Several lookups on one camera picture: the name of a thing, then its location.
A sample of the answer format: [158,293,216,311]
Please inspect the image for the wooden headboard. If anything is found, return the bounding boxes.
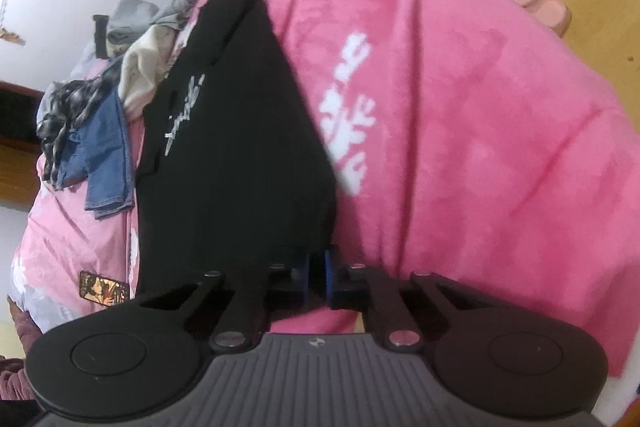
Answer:
[0,79,47,208]

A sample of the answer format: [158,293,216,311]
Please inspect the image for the black t-shirt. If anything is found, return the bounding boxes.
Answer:
[134,0,338,304]

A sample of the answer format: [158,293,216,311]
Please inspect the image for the pink floral blanket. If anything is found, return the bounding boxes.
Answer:
[190,0,640,380]

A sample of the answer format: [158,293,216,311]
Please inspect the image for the cream white sweater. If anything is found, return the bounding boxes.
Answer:
[120,24,179,118]

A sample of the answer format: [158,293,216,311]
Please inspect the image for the pale pink quilt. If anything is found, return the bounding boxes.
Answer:
[7,52,147,344]

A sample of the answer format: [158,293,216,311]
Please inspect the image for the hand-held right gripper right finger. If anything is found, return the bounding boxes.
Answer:
[324,247,501,350]

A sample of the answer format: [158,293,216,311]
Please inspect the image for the grey plaid shirt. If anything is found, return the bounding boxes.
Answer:
[37,79,114,184]

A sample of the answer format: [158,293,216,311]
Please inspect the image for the blue jeans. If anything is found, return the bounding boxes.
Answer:
[55,89,137,221]

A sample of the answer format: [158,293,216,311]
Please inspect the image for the smartphone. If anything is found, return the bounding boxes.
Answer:
[79,271,131,309]

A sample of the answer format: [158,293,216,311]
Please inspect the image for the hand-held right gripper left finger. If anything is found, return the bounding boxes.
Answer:
[137,254,313,352]

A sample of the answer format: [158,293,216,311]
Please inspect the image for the grey garment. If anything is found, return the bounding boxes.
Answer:
[105,0,207,58]

